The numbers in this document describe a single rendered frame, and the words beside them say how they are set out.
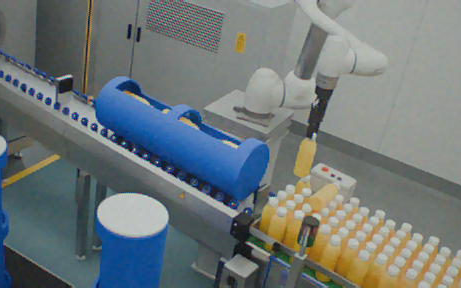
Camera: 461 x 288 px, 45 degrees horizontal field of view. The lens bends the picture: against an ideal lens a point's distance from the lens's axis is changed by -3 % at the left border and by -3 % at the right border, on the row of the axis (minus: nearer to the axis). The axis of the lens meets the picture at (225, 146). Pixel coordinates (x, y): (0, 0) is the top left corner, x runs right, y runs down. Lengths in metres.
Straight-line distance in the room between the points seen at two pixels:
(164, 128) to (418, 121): 2.98
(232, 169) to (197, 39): 1.94
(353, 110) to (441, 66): 0.88
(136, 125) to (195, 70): 1.65
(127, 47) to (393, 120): 2.39
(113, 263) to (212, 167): 0.61
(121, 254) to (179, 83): 2.40
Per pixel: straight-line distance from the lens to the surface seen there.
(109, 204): 2.30
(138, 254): 2.21
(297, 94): 3.02
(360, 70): 2.32
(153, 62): 4.50
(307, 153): 2.44
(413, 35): 4.96
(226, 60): 4.14
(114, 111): 2.81
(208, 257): 3.52
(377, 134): 5.26
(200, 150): 2.51
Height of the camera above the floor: 2.36
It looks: 28 degrees down
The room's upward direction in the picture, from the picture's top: 11 degrees clockwise
